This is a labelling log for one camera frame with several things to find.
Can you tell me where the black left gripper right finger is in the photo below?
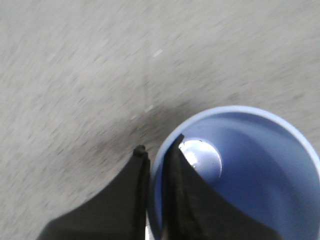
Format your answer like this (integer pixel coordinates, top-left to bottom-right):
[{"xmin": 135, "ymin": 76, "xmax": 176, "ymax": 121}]
[{"xmin": 161, "ymin": 134, "xmax": 282, "ymax": 240}]

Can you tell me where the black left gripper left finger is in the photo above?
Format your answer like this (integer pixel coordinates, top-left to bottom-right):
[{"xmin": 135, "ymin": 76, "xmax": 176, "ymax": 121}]
[{"xmin": 38, "ymin": 145, "xmax": 151, "ymax": 240}]

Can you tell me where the blue plastic cup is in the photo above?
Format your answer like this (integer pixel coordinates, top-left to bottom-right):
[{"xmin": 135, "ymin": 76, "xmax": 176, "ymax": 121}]
[{"xmin": 148, "ymin": 105, "xmax": 320, "ymax": 240}]

